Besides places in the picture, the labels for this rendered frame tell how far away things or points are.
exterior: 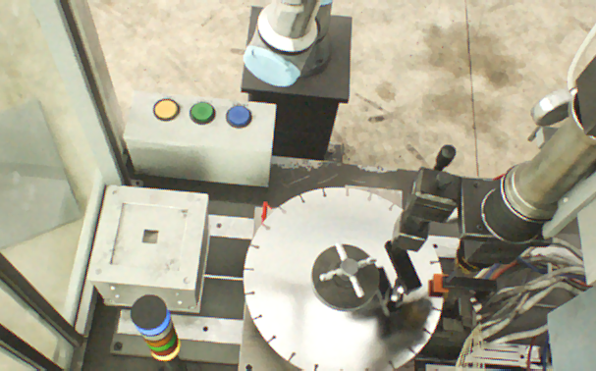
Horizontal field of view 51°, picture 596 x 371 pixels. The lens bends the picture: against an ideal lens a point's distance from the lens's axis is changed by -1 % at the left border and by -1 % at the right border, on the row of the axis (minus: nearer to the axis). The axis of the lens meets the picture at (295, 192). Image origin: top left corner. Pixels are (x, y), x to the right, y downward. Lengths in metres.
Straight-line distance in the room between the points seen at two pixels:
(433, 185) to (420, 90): 1.68
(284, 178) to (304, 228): 0.28
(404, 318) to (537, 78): 1.77
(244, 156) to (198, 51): 1.29
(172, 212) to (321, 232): 0.27
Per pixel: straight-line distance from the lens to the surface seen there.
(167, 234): 1.12
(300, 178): 1.34
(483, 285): 1.07
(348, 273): 0.99
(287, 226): 1.07
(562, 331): 0.78
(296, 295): 1.03
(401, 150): 2.30
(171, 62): 2.45
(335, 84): 1.47
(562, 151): 0.67
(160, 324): 0.80
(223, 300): 1.22
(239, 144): 1.19
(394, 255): 0.99
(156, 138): 1.21
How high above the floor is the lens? 1.93
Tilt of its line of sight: 64 degrees down
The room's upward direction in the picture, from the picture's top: 10 degrees clockwise
